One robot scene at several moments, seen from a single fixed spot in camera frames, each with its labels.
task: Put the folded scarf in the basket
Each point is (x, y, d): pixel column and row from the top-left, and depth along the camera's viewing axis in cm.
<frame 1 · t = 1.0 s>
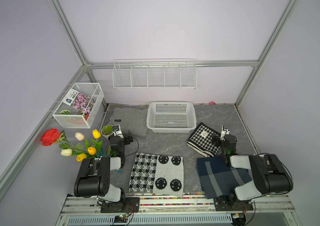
left hand: (123, 131, 91), fingers open
right hand: (221, 132, 94), fingers open
white plastic perforated basket: (171, 117, 114), on the table
black white patterned scarf: (162, 175, 82), point 4 cm above the table
navy blue striped scarf: (217, 178, 82), point 2 cm above the table
small houndstooth folded scarf: (201, 141, 96), point 4 cm above the table
grey folded scarf: (132, 121, 108), point 4 cm above the table
small potted green plant: (107, 130, 95), point 10 cm above the table
artificial tulip bouquet: (83, 150, 70), point 24 cm above the table
small pink object: (212, 103, 126), on the table

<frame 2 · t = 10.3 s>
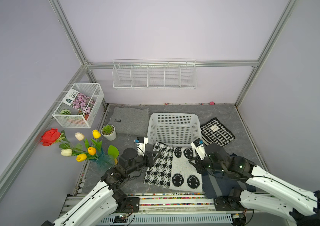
left hand: (160, 154, 71), fingers closed
right hand: (189, 160, 71), fingers closed
white plastic perforated basket: (176, 129, 107), on the table
black white patterned scarf: (170, 167, 75), point 13 cm above the table
small houndstooth folded scarf: (214, 132, 101), point 4 cm above the table
the other named things where they were.

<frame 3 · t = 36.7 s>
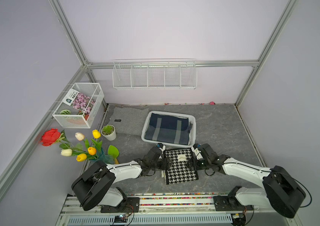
left hand: (168, 163, 86), fingers open
right hand: (189, 163, 87), fingers open
navy blue striped scarf: (169, 128, 98), point 8 cm above the table
small houndstooth folded scarf: (179, 171, 82), point 5 cm above the table
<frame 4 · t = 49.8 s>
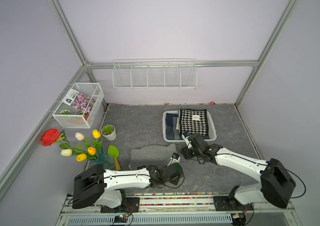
left hand: (176, 174, 78), fingers open
right hand: (184, 148, 86), fingers open
white plastic perforated basket: (211, 129, 95), point 11 cm above the table
navy blue striped scarf: (172, 133, 93), point 10 cm above the table
small houndstooth folded scarf: (194, 121, 98), point 11 cm above the table
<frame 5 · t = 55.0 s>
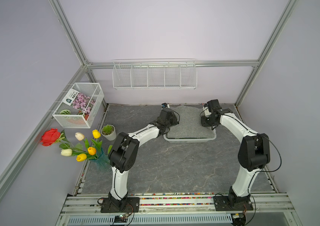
left hand: (176, 116, 94), fingers closed
right hand: (204, 121, 95), fingers open
